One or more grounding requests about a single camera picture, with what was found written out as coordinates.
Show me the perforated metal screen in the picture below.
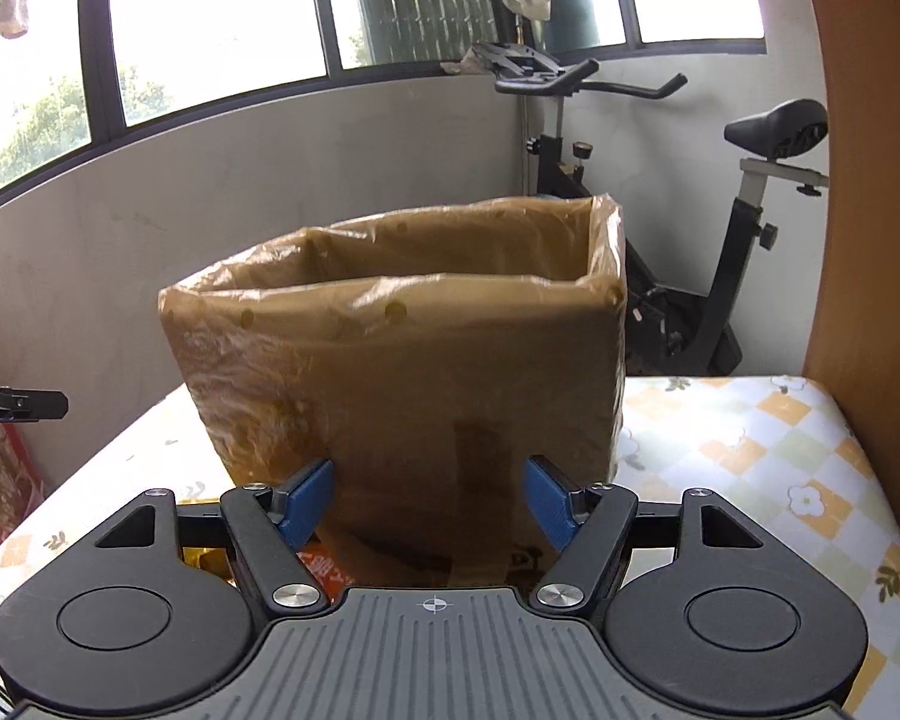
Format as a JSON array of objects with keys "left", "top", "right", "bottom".
[{"left": 349, "top": 0, "right": 497, "bottom": 65}]

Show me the floral checked table cover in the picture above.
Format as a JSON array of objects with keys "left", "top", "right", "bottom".
[{"left": 0, "top": 373, "right": 900, "bottom": 720}]

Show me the dark window frame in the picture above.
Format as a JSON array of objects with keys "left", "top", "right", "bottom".
[{"left": 0, "top": 0, "right": 770, "bottom": 220}]

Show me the crumpled beige cloth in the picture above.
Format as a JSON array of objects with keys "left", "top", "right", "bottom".
[{"left": 441, "top": 45, "right": 496, "bottom": 77}]

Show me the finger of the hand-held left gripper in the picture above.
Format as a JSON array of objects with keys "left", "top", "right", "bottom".
[{"left": 0, "top": 388, "right": 70, "bottom": 422}]

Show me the red snack packet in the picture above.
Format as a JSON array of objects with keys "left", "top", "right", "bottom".
[{"left": 300, "top": 555, "right": 370, "bottom": 608}]

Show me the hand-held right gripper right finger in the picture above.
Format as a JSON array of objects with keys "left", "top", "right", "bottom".
[{"left": 523, "top": 456, "right": 777, "bottom": 611}]

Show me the brown cardboard box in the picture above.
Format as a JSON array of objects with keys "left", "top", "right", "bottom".
[{"left": 157, "top": 195, "right": 629, "bottom": 590}]

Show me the wooden panel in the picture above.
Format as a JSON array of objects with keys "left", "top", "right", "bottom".
[{"left": 795, "top": 0, "right": 900, "bottom": 541}]

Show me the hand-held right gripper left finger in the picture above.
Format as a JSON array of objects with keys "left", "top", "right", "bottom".
[{"left": 82, "top": 460, "right": 336, "bottom": 612}]

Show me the black exercise bike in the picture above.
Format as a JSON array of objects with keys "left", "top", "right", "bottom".
[{"left": 471, "top": 41, "right": 830, "bottom": 377}]

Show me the thin metal pipe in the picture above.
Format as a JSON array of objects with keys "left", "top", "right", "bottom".
[{"left": 517, "top": 19, "right": 530, "bottom": 194}]

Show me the yellow snack packet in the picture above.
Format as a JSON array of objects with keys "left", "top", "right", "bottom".
[{"left": 180, "top": 547, "right": 233, "bottom": 587}]

